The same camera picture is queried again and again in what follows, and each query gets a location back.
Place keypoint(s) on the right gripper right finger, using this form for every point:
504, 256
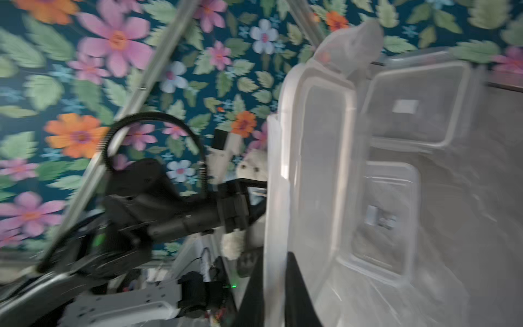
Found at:
299, 309

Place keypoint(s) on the square clear lunch box lid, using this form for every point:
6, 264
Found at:
423, 101

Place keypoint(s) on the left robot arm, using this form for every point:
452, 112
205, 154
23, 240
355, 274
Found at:
143, 208

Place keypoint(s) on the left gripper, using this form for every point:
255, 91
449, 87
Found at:
236, 212

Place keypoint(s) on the rectangular clear box lid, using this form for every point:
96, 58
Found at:
318, 141

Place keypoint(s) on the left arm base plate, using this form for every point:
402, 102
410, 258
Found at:
176, 301

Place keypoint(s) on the square clear lunch box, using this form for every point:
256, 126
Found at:
380, 233

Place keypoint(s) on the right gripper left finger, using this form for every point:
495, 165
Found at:
251, 312

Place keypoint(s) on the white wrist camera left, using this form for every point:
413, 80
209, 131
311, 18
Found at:
225, 145

